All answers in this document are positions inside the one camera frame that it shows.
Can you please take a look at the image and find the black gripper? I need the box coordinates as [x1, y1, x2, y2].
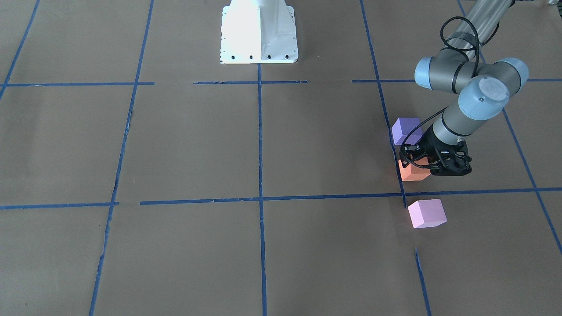
[399, 129, 472, 176]

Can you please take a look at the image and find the orange foam cube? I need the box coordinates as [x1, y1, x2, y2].
[398, 159, 431, 182]

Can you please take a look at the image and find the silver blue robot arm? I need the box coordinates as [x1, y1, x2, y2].
[399, 0, 529, 176]

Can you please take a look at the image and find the purple foam cube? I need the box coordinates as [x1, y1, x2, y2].
[391, 117, 424, 146]

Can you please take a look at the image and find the pink foam cube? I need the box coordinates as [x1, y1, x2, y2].
[407, 199, 447, 229]

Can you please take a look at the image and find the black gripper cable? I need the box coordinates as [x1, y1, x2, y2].
[399, 16, 501, 163]

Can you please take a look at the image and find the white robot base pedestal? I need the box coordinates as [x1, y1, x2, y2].
[220, 0, 299, 64]

